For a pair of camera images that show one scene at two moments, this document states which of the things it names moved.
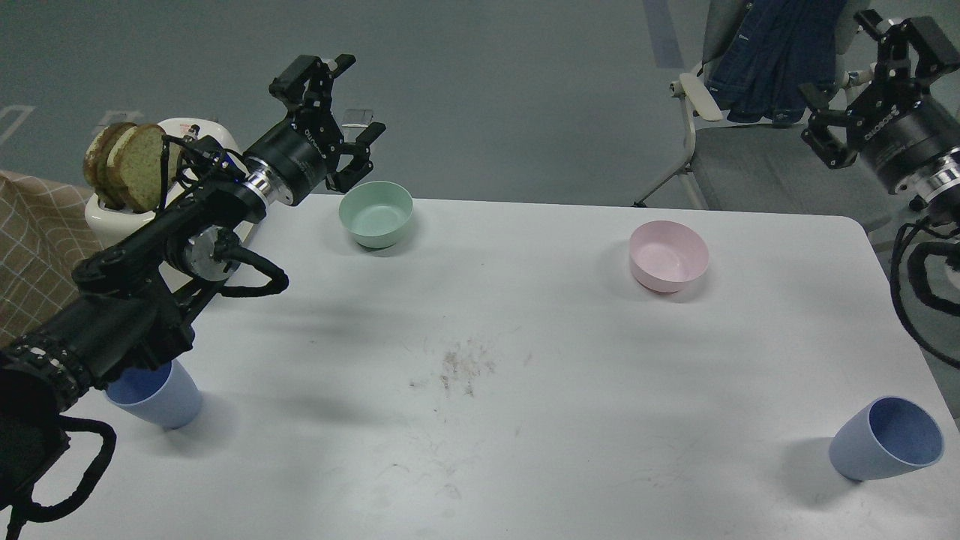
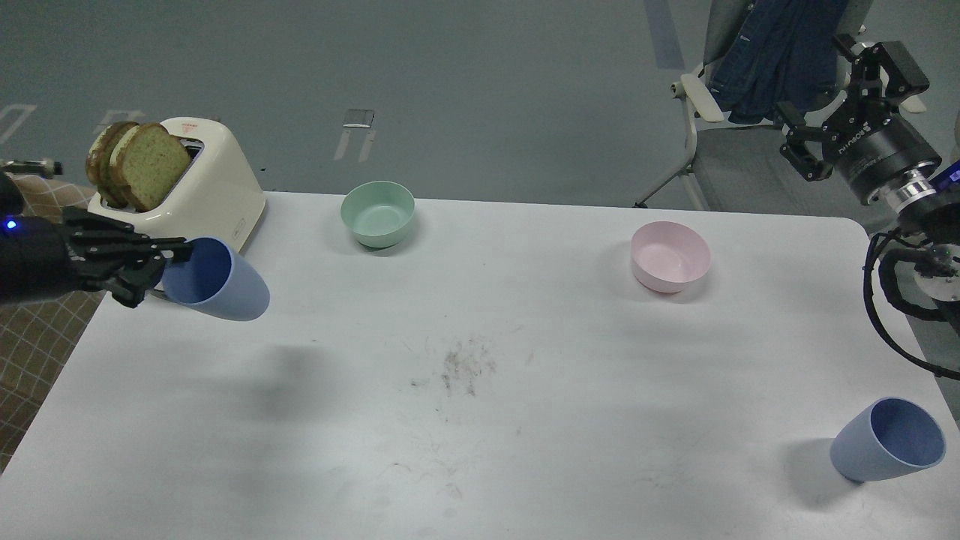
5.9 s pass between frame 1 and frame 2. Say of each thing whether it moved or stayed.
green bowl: stayed
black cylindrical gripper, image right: moved
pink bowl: stayed
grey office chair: stayed
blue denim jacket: stayed
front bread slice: stayed
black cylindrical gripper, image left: moved
